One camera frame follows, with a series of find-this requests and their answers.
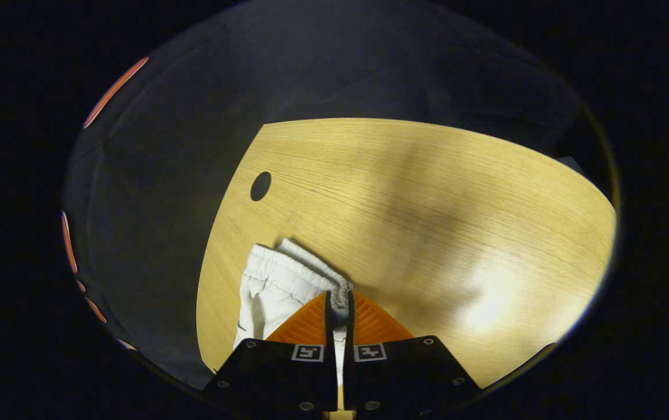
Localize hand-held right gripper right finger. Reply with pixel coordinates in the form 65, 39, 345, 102
342, 290, 483, 417

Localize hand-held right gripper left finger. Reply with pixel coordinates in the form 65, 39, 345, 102
203, 290, 340, 417

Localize white jeans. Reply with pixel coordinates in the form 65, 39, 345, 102
232, 238, 354, 389

